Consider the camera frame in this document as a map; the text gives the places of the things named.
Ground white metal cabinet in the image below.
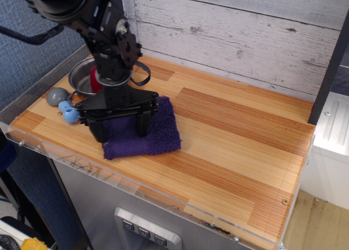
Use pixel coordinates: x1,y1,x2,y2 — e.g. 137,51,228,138
300,92,348,209

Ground steel panel with buttons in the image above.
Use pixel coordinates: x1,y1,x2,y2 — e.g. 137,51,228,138
115,207,182,249

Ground purple terry cloth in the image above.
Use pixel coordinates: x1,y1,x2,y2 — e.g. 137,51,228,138
102,96,181,160

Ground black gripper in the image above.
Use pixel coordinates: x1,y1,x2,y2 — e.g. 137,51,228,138
75,84,159,143

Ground yellow and black object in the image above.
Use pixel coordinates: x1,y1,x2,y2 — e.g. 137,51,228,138
1,234,49,250

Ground clear acrylic table guard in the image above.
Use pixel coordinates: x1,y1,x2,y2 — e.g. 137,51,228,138
1,116,314,249

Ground grey and blue toy scoop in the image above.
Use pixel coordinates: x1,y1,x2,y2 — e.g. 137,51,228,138
46,87,79,124

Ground black post right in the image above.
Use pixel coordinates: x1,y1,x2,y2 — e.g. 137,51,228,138
308,13,348,125

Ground dark red plastic pepper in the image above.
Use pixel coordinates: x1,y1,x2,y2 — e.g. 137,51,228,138
90,66,102,94

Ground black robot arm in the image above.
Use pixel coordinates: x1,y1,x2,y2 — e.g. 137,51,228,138
26,0,159,143

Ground small steel pot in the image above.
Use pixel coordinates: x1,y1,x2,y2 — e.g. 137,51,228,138
68,57,96,104

